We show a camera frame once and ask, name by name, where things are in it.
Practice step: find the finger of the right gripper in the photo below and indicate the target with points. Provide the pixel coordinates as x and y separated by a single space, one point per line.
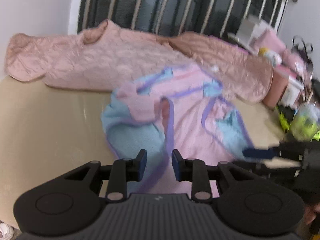
259 153

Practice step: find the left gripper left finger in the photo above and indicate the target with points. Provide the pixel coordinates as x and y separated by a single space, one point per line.
121 172

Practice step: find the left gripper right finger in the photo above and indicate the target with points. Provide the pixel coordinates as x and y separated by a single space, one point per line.
194 171

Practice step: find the pink blue purple garment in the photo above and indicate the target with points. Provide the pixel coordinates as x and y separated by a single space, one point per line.
180 109

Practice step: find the person's right hand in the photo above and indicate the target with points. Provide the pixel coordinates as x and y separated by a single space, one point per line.
311 211

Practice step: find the neon yellow black gloves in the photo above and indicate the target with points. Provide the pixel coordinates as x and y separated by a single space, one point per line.
286 115

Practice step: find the glass cup with tea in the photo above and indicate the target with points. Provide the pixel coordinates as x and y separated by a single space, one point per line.
305 124

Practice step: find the pink storage box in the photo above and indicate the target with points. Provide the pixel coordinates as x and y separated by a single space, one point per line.
285 88

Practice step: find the plush toy yellow white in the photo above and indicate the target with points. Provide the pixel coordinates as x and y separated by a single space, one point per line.
273 57

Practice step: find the black handbag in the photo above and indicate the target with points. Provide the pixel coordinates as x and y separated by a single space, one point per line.
303 50

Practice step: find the pink pouch bag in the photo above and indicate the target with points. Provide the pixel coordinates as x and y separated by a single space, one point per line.
269 39

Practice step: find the pink quilted jacket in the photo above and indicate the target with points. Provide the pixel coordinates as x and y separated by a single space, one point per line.
105 57

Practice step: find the stack of white boxes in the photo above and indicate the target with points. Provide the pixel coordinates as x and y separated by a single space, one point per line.
250 28

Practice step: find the pink white shoe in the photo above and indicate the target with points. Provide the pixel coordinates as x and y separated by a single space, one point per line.
6 231

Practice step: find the steel window guard bars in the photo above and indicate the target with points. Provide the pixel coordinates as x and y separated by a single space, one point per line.
173 17

